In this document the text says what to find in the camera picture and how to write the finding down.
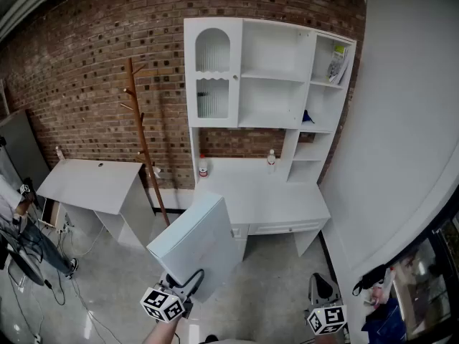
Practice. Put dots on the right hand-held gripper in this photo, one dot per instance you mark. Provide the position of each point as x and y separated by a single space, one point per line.
326 319

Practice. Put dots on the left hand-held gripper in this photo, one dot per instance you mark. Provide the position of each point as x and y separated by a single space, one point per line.
163 305

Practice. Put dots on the light blue box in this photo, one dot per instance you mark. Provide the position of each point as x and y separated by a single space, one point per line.
197 242

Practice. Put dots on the white desk hutch cabinet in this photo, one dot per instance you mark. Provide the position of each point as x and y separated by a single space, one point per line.
272 102

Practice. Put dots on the person's left forearm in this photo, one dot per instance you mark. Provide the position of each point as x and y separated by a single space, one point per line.
161 333

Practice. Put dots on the person's right forearm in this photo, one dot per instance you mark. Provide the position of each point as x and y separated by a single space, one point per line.
328 339

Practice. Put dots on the white drawer front with knob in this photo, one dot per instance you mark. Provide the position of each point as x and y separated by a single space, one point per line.
287 226

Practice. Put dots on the black bag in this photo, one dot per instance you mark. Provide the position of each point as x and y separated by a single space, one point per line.
373 276

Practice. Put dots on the person's left black shoe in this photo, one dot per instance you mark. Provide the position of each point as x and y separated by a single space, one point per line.
211 338

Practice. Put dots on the blue fabric bag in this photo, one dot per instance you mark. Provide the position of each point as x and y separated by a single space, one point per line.
385 323

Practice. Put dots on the black framed glass door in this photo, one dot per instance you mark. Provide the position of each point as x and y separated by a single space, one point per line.
430 271

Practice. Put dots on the white plastic bottle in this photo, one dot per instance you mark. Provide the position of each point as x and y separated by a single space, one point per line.
156 172

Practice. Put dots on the white bottle with red label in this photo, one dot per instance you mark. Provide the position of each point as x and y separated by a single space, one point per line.
203 167

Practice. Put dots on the white power strip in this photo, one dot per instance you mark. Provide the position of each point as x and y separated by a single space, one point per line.
65 228

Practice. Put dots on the clear water bottle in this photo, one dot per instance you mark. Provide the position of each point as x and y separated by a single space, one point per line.
271 161

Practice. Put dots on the small white table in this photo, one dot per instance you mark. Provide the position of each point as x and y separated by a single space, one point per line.
89 181

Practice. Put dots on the brown wooden coat rack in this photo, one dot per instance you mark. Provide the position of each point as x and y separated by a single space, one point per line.
143 145

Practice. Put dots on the open wooden drawer box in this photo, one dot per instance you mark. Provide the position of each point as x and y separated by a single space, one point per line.
50 211

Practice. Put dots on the black floor fan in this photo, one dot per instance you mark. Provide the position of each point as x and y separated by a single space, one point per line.
28 267

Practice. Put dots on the blue cloth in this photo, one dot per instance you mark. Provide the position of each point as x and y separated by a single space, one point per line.
307 117

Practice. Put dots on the white spray bottle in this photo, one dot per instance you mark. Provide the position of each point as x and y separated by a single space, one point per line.
58 153

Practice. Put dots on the white ribbed glass cabinet door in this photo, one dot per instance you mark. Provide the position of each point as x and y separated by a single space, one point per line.
235 102

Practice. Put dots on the grey panel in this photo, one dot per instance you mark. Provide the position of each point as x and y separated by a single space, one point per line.
21 145

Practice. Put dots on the white book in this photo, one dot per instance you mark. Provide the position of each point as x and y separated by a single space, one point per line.
344 74

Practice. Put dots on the yellow and grey cover book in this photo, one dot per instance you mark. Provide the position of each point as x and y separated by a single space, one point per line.
336 65

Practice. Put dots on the white metal rack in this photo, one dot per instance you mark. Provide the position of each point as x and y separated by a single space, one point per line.
4 99

